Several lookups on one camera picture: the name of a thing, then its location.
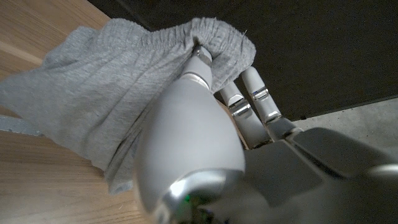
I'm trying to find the black backdrop curtain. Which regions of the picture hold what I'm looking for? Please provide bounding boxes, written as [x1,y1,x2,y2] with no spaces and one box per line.
[86,0,398,122]

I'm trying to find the gray shorts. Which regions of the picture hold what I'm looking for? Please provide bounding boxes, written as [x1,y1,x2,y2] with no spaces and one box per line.
[0,17,257,195]

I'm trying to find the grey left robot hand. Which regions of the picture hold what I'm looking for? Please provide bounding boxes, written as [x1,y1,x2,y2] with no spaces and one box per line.
[133,43,398,224]

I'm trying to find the long grey tape strip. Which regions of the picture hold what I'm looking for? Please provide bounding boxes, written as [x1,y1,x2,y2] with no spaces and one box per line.
[0,114,45,138]

